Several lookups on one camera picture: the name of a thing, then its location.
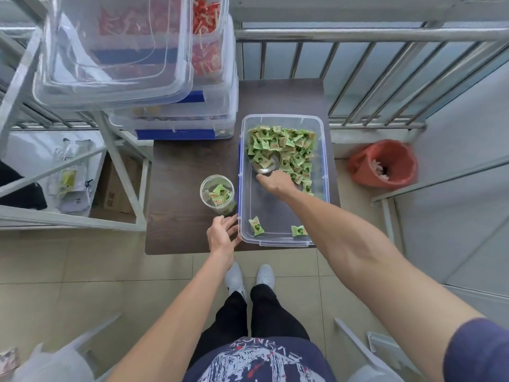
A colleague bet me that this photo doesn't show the person's right hand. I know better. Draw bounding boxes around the person's right hand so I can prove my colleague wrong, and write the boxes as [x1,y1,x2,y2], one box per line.
[256,170,303,203]

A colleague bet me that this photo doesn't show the person's left hand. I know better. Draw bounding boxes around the person's left hand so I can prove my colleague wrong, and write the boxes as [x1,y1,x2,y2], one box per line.
[206,213,242,264]

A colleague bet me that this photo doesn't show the metal scoop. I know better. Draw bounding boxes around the metal scoop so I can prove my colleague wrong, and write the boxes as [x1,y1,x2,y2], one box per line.
[249,149,283,176]

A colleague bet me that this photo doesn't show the clear plastic cup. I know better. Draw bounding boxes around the clear plastic cup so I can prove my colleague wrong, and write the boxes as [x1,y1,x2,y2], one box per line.
[199,174,238,218]

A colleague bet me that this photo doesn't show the clear bin with green candies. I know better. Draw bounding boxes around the clear bin with green candies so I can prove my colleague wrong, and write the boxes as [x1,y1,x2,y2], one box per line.
[237,114,331,248]

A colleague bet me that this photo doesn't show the green candy packets batch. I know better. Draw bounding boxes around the green candy packets batch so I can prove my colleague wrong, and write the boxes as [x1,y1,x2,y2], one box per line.
[203,183,235,213]

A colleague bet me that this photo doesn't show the pile of green candy packets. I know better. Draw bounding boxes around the pile of green candy packets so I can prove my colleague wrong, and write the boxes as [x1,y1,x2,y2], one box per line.
[246,126,318,195]

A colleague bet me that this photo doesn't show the clear plastic bin lid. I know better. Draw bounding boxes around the clear plastic bin lid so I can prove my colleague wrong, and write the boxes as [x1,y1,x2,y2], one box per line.
[32,0,195,112]

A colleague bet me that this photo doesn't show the person's right forearm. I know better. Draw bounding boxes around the person's right forearm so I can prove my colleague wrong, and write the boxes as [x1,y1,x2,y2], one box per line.
[284,188,490,382]

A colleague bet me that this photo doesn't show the person's left forearm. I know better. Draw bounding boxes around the person's left forearm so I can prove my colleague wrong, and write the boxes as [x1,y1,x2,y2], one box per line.
[107,250,235,382]

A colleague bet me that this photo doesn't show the person's left grey shoe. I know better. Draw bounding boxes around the person's left grey shoe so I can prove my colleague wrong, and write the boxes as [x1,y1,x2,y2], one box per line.
[224,261,247,301]

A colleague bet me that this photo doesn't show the person's grey shoe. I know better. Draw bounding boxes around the person's grey shoe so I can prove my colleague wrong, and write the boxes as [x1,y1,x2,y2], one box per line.
[224,261,247,301]
[256,264,275,291]

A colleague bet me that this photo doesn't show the person's right grey shoe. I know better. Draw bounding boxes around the person's right grey shoe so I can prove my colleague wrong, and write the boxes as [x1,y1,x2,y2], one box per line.
[256,264,275,291]

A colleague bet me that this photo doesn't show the cardboard box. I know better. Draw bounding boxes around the cardboard box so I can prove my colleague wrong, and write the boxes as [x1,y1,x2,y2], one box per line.
[89,154,142,219]

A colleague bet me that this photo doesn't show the red waste bin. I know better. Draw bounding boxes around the red waste bin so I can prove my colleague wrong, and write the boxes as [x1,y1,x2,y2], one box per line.
[347,140,418,190]

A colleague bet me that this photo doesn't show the black trousers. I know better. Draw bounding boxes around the black trousers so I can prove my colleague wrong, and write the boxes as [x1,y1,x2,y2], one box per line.
[189,284,311,369]

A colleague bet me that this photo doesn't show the grey metal shelf rack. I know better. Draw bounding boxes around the grey metal shelf rack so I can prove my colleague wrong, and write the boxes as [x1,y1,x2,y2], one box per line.
[0,0,154,233]

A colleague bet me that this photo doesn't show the navy printed shirt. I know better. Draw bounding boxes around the navy printed shirt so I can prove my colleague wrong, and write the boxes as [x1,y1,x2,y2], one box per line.
[182,318,509,382]

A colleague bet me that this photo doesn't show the steel railing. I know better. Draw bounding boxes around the steel railing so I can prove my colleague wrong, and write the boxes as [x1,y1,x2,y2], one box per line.
[0,19,509,130]

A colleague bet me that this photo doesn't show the frosted glass window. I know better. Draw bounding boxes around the frosted glass window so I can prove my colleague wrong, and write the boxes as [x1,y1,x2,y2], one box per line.
[229,0,509,22]

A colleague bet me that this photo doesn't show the heap of red candy packets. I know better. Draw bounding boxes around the heap of red candy packets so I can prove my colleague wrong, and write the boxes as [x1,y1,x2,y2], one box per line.
[97,0,222,74]

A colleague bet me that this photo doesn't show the black bag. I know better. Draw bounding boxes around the black bag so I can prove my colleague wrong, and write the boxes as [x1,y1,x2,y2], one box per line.
[0,161,48,211]

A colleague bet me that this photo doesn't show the white plastic bag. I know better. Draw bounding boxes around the white plastic bag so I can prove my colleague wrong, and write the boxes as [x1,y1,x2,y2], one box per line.
[12,342,96,382]

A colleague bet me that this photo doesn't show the small printed packet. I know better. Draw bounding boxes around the small printed packet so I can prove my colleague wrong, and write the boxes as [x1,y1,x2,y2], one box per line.
[0,346,19,375]

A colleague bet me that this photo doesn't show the grey metal rack frame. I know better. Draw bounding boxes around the grey metal rack frame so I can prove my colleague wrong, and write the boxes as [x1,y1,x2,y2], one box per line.
[370,154,509,243]

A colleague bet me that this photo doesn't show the white metal frame piece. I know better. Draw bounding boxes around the white metal frame piece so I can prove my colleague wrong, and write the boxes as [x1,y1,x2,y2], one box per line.
[334,318,422,382]

